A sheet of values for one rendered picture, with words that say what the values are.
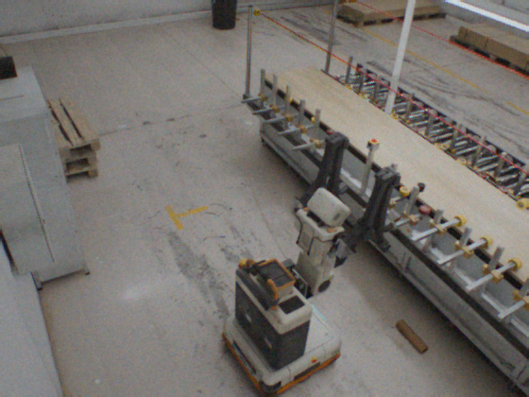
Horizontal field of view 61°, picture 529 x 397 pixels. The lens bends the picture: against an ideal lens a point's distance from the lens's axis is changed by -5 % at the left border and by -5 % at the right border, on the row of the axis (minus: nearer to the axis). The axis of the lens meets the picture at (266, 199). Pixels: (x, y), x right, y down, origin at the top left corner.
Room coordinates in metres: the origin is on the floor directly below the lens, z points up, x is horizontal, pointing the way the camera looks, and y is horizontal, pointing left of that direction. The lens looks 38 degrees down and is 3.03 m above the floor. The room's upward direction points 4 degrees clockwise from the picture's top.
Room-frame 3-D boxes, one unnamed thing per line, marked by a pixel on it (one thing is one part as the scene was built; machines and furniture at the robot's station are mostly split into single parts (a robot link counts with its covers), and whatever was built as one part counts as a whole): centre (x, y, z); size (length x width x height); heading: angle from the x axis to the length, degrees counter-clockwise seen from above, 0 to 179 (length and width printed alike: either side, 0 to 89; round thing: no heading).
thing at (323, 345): (2.05, -0.18, 0.16); 0.67 x 0.64 x 0.25; 126
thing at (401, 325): (2.23, -1.21, 0.04); 0.30 x 0.08 x 0.08; 32
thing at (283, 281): (1.99, -0.09, 0.87); 0.23 x 0.15 x 0.11; 36
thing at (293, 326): (2.00, -0.11, 0.59); 0.55 x 0.34 x 0.83; 36
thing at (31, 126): (2.94, 1.90, 0.78); 0.90 x 0.45 x 1.55; 32
